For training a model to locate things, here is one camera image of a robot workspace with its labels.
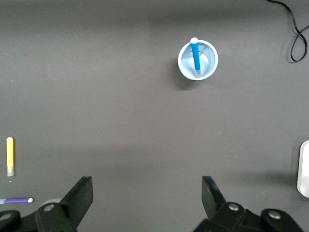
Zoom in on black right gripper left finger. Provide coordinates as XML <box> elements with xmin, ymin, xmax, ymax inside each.
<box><xmin>0</xmin><ymin>175</ymin><xmax>94</xmax><ymax>232</ymax></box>

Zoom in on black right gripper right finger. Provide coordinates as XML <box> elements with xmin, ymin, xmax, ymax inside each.
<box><xmin>193</xmin><ymin>175</ymin><xmax>305</xmax><ymax>232</ymax></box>

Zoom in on blue marker with clear cap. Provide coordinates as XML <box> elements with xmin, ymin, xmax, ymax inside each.
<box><xmin>190</xmin><ymin>37</ymin><xmax>202</xmax><ymax>78</ymax></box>

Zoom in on purple marker with clear cap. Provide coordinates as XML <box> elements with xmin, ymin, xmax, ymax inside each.
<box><xmin>0</xmin><ymin>197</ymin><xmax>34</xmax><ymax>205</ymax></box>

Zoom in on yellow marker with clear cap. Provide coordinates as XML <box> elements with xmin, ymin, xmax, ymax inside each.
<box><xmin>6</xmin><ymin>137</ymin><xmax>15</xmax><ymax>177</ymax></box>

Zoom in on white stand with flat base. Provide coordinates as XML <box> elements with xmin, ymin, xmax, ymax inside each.
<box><xmin>296</xmin><ymin>139</ymin><xmax>309</xmax><ymax>198</ymax></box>

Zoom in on light blue plastic cup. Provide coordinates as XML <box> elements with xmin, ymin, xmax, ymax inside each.
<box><xmin>177</xmin><ymin>40</ymin><xmax>219</xmax><ymax>81</ymax></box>

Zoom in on black cable on table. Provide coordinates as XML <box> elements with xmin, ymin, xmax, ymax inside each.
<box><xmin>267</xmin><ymin>0</ymin><xmax>309</xmax><ymax>63</ymax></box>

